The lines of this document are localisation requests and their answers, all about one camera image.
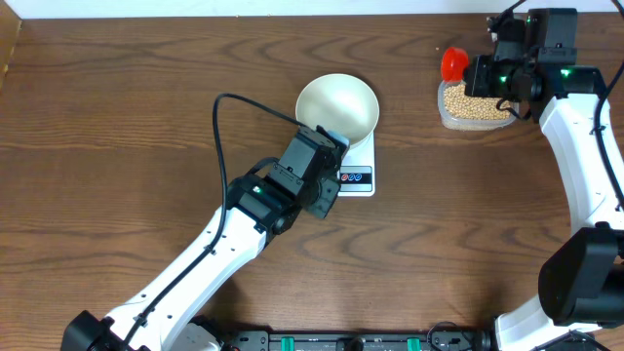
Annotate white round bowl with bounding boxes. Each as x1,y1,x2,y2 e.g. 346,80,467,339
295,73,380,148

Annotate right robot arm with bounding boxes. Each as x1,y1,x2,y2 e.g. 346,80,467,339
463,8,623,350

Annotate red plastic measuring scoop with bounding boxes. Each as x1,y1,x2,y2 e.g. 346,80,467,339
441,47,470,82

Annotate white digital kitchen scale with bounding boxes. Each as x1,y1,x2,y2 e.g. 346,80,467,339
338,133,376,197

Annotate clear plastic container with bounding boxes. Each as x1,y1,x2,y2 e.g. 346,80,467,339
438,81,520,132

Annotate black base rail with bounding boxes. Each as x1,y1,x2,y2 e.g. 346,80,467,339
217,329,494,351

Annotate soybeans in container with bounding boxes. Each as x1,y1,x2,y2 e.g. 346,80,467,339
443,83,510,120

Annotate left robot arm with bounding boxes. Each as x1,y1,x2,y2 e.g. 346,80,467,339
61,127,349,350

